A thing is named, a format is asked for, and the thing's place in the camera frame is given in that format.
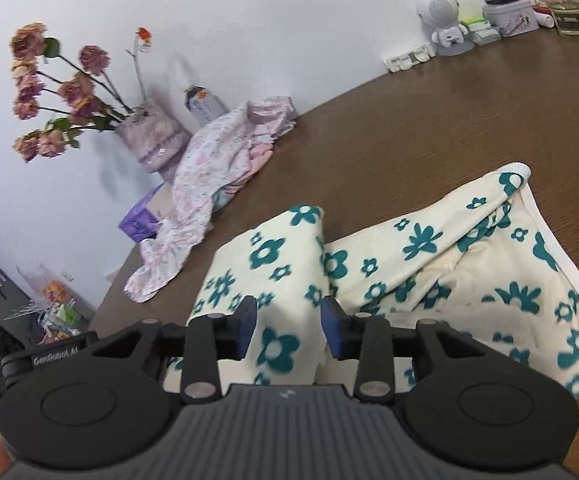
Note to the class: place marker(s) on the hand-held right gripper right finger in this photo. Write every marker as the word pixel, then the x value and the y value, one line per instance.
pixel 332 330

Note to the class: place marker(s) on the cream dress with green flowers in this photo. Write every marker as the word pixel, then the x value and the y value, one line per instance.
pixel 444 260

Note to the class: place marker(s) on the glass cup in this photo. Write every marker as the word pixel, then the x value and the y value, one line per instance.
pixel 564 10

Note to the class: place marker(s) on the tea bottle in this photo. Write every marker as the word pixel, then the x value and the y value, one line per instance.
pixel 204 107

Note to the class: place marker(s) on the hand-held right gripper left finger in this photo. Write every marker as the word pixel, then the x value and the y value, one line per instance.
pixel 247 328

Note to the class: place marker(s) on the small white wall socket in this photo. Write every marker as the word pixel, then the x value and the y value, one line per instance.
pixel 67 276

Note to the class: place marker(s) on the white robot speaker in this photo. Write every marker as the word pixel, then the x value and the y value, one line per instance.
pixel 439 10

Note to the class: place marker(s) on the light blue garment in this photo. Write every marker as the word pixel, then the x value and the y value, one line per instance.
pixel 222 199

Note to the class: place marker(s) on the purple textured vase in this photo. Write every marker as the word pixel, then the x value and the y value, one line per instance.
pixel 154 135

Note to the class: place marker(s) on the plain pink garment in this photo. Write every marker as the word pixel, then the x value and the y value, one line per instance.
pixel 260 157

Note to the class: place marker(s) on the purple tissue pack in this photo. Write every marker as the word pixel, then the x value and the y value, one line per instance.
pixel 137 220

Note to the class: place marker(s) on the dried rose bouquet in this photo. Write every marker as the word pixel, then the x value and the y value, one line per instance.
pixel 74 90

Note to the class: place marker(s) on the small green white box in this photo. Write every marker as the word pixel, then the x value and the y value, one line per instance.
pixel 482 30

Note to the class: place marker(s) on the grey tin box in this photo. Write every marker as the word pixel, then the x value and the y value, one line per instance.
pixel 512 17

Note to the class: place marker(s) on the pink floral garment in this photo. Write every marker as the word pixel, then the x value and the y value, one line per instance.
pixel 204 160

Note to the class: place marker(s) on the pink white tube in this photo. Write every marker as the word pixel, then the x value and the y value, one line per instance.
pixel 543 17

